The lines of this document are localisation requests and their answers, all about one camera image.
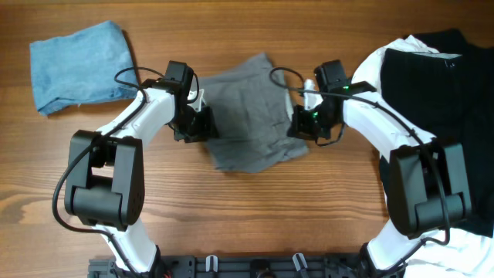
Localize grey shorts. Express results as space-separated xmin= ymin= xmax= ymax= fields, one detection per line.
xmin=199 ymin=53 xmax=309 ymax=173

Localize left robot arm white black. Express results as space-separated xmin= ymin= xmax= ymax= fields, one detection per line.
xmin=52 ymin=61 xmax=218 ymax=277

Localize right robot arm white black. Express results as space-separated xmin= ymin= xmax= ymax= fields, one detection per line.
xmin=288 ymin=60 xmax=472 ymax=277

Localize folded blue denim garment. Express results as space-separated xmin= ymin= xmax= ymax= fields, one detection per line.
xmin=29 ymin=21 xmax=137 ymax=116

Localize black garment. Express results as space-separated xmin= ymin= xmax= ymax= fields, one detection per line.
xmin=380 ymin=29 xmax=493 ymax=237

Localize white shirt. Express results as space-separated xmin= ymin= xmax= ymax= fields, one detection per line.
xmin=351 ymin=35 xmax=493 ymax=277

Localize black base rail with clips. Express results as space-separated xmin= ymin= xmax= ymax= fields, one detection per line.
xmin=87 ymin=250 xmax=410 ymax=278

